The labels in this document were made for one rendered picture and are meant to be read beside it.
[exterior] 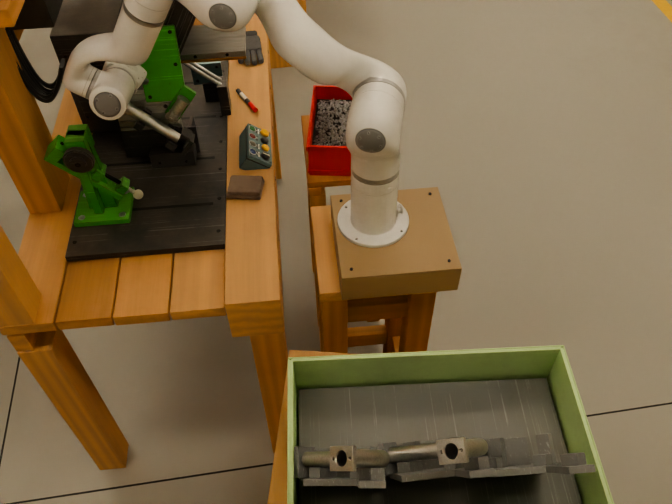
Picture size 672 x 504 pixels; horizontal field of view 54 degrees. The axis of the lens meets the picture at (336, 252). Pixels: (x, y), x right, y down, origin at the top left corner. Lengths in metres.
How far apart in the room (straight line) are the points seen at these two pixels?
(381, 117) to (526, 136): 2.24
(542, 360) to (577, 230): 1.65
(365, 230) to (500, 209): 1.55
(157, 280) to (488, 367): 0.86
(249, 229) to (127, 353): 1.09
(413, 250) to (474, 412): 0.43
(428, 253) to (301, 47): 0.62
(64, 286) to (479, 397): 1.07
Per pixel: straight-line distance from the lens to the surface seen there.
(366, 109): 1.42
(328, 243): 1.82
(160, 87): 1.98
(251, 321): 1.72
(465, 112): 3.70
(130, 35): 1.54
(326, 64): 1.43
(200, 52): 2.07
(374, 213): 1.66
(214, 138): 2.11
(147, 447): 2.53
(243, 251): 1.76
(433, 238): 1.73
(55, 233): 1.98
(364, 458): 1.15
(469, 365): 1.55
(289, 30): 1.42
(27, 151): 1.89
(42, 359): 1.93
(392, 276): 1.65
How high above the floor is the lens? 2.22
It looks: 49 degrees down
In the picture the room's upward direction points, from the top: 1 degrees counter-clockwise
